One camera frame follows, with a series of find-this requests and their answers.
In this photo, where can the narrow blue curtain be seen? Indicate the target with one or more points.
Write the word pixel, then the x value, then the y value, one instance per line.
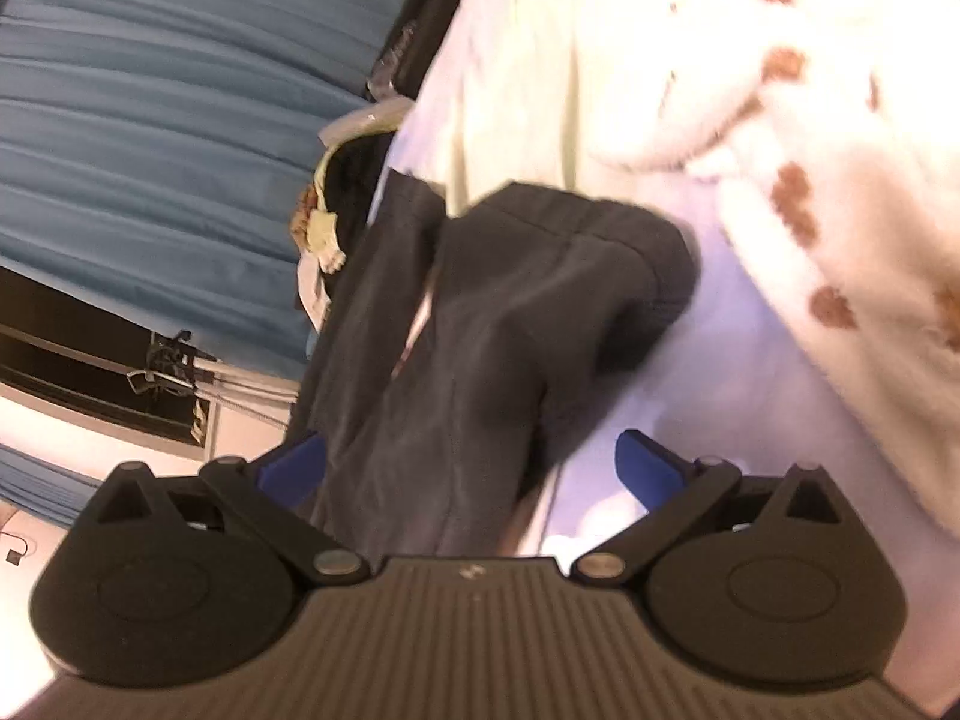
pixel 37 484

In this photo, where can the pile of clothes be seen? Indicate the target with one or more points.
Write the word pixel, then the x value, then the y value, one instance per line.
pixel 330 210

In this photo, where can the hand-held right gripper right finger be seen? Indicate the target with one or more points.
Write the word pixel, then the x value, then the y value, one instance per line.
pixel 649 472

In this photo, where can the dark grey pants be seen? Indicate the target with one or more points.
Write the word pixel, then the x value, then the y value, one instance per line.
pixel 510 330

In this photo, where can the white brown spotted fleece blanket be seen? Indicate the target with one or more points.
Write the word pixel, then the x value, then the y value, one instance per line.
pixel 810 90

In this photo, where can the black armchair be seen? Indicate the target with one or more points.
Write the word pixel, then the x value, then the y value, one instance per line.
pixel 442 0

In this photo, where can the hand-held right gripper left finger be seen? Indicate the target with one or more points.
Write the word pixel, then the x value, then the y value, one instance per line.
pixel 296 465

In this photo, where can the dark window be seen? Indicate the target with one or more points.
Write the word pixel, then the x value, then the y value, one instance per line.
pixel 75 360

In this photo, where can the wide blue curtain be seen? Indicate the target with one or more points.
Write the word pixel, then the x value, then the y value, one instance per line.
pixel 165 105

